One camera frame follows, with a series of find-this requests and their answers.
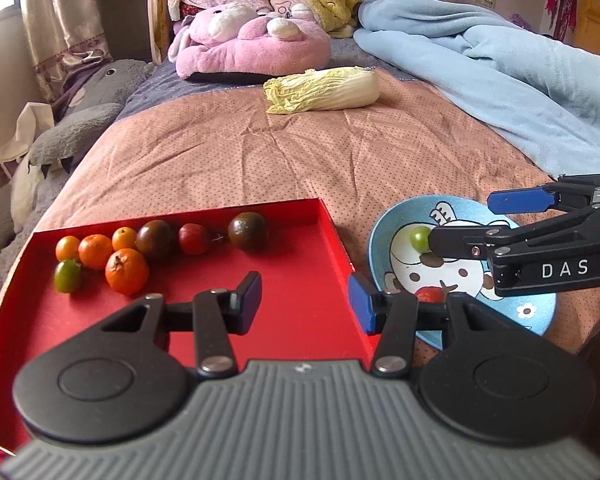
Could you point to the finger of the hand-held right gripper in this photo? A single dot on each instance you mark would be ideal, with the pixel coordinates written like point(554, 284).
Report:
point(520, 200)
point(460, 242)

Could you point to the grey blue blanket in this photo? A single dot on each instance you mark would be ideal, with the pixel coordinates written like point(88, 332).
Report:
point(155, 85)

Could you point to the red cloth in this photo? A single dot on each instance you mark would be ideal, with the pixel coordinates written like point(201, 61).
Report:
point(190, 10)

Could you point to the small red tomato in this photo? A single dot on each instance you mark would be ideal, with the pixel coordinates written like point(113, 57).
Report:
point(430, 295)

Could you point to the red tray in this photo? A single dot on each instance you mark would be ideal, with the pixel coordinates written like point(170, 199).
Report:
point(300, 260)

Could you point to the small green tomato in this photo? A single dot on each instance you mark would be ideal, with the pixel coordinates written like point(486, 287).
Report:
point(419, 238)

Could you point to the dark brown tomato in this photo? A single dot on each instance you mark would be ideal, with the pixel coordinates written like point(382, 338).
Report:
point(155, 239)
point(247, 230)

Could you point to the small dried tomato stem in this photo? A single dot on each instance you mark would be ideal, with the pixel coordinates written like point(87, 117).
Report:
point(219, 236)

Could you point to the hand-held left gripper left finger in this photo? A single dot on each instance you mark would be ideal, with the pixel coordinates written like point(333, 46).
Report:
point(250, 300)

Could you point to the dark grey cabinet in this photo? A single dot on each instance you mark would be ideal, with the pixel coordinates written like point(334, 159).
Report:
point(122, 15)

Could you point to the napa cabbage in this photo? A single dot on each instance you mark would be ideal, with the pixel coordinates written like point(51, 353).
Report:
point(325, 89)

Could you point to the light blue blanket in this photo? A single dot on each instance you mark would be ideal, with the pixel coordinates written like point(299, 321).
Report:
point(505, 65)

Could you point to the floral curtain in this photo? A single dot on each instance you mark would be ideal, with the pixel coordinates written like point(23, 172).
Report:
point(60, 10)

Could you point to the dotted pink bedspread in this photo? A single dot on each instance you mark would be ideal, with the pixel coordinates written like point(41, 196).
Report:
point(280, 160)

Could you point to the wooden post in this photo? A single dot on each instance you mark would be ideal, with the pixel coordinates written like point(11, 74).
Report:
point(155, 10)

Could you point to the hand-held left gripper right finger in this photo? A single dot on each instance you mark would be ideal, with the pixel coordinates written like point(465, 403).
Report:
point(360, 305)

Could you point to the wall socket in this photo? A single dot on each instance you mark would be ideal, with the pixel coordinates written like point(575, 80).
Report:
point(486, 0)

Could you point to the grey plush toy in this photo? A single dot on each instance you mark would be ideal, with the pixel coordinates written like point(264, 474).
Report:
point(80, 125)

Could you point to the small orange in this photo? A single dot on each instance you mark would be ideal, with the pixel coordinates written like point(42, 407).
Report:
point(125, 238)
point(68, 248)

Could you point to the beige tote bag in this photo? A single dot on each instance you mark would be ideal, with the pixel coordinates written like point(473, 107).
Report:
point(27, 130)

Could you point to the blue cartoon print bowl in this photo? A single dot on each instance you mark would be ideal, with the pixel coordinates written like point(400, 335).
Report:
point(395, 225)

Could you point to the pink rabbit plush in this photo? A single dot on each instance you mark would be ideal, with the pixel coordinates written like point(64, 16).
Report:
point(250, 42)

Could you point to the large orange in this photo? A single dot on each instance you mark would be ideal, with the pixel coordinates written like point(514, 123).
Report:
point(126, 271)

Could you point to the light grey fluffy plush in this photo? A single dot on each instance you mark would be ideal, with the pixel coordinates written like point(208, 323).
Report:
point(0, 240)

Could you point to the purple cloth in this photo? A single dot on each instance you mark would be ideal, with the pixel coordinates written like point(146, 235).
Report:
point(80, 85)

